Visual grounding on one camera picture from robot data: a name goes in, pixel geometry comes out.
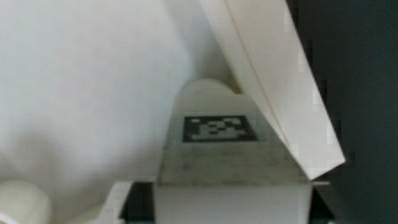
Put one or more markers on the white U-shaped obstacle fence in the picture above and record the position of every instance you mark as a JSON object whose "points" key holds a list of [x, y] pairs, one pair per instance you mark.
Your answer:
{"points": [[257, 39]]}

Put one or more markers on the white square table top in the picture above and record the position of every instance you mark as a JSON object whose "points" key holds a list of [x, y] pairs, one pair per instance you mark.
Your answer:
{"points": [[97, 57]]}

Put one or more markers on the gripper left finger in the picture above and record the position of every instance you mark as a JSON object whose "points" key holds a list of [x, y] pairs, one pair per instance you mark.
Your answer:
{"points": [[108, 216]]}

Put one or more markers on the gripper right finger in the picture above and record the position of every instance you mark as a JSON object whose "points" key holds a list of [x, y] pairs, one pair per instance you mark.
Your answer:
{"points": [[325, 210]]}

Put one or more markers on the white table leg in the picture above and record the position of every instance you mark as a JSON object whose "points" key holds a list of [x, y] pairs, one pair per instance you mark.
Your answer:
{"points": [[229, 181]]}

